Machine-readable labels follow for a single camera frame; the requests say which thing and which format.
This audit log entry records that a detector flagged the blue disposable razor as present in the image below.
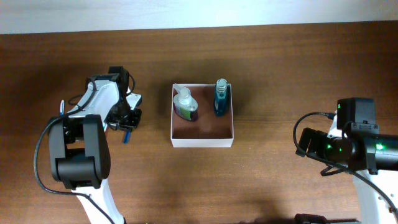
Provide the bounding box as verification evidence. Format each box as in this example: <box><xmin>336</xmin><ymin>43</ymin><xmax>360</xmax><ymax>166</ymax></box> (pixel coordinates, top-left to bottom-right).
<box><xmin>123</xmin><ymin>131</ymin><xmax>131</xmax><ymax>144</ymax></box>

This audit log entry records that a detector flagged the blue white toothbrush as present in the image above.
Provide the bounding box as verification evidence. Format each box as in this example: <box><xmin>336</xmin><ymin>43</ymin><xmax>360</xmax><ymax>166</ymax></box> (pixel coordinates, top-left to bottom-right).
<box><xmin>60</xmin><ymin>100</ymin><xmax>65</xmax><ymax>115</ymax></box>

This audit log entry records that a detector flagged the clear soap pump bottle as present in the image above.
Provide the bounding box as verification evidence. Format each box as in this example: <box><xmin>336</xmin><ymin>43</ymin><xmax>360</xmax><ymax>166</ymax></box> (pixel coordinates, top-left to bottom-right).
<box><xmin>173</xmin><ymin>84</ymin><xmax>198</xmax><ymax>121</ymax></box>

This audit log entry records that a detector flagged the teal mouthwash bottle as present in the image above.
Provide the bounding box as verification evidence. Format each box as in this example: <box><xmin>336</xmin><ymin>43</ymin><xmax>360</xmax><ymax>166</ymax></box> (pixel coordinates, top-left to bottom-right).
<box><xmin>213</xmin><ymin>78</ymin><xmax>229</xmax><ymax>116</ymax></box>

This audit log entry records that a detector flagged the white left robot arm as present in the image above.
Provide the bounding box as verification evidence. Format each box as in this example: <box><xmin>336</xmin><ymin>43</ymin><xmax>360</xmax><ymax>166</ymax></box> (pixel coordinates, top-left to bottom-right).
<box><xmin>45</xmin><ymin>72</ymin><xmax>142</xmax><ymax>223</ymax></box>

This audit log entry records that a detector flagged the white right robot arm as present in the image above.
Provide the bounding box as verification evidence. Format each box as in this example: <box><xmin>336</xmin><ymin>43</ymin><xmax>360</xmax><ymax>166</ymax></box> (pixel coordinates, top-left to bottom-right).
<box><xmin>293</xmin><ymin>110</ymin><xmax>397</xmax><ymax>223</ymax></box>

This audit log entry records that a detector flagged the white cardboard box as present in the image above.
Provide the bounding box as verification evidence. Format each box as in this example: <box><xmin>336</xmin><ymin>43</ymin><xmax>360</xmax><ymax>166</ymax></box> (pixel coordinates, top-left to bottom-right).
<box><xmin>170</xmin><ymin>83</ymin><xmax>234</xmax><ymax>148</ymax></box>

